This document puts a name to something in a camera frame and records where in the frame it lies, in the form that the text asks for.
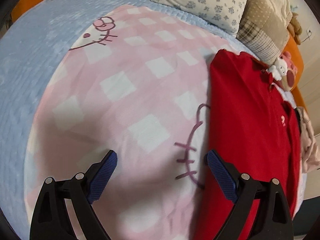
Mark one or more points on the beige patchwork plaid pillow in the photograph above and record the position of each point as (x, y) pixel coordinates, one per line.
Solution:
(262, 31)

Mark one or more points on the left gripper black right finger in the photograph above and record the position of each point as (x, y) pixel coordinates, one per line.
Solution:
(255, 199)

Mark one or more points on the pink checkered cartoon blanket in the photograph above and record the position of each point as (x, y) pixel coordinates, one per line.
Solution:
(136, 82)

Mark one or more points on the light blue bed sheet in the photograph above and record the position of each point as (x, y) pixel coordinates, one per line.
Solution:
(31, 50)

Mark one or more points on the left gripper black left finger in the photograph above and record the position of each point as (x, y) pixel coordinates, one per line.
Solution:
(50, 218)

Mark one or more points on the pink white plush toy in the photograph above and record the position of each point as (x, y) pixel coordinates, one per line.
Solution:
(283, 71)

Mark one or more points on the pale pink crumpled garment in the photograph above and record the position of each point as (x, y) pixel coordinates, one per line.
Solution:
(309, 149)

